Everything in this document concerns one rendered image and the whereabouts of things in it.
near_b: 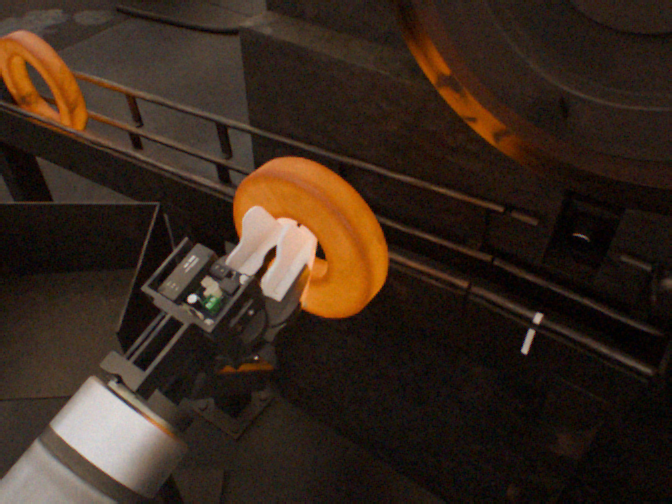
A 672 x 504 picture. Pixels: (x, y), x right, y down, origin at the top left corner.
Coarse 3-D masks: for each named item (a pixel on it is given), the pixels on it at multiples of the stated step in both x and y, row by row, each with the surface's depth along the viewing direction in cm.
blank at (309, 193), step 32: (288, 160) 52; (256, 192) 53; (288, 192) 51; (320, 192) 49; (352, 192) 50; (320, 224) 50; (352, 224) 49; (352, 256) 50; (384, 256) 52; (320, 288) 56; (352, 288) 53
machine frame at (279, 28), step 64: (320, 0) 74; (384, 0) 69; (256, 64) 80; (320, 64) 73; (384, 64) 70; (320, 128) 79; (384, 128) 73; (448, 128) 67; (384, 192) 79; (512, 192) 67; (448, 256) 79; (512, 256) 73; (576, 256) 71; (640, 256) 63; (320, 320) 108; (384, 320) 96; (576, 320) 73; (320, 384) 122; (384, 384) 108; (448, 384) 96; (512, 384) 87; (384, 448) 122; (448, 448) 107; (512, 448) 96; (640, 448) 79
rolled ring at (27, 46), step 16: (16, 32) 100; (0, 48) 102; (16, 48) 98; (32, 48) 97; (48, 48) 98; (0, 64) 105; (16, 64) 105; (32, 64) 98; (48, 64) 97; (64, 64) 98; (16, 80) 107; (48, 80) 98; (64, 80) 98; (16, 96) 109; (32, 96) 109; (64, 96) 99; (80, 96) 101; (48, 112) 110; (64, 112) 102; (80, 112) 102; (80, 128) 105
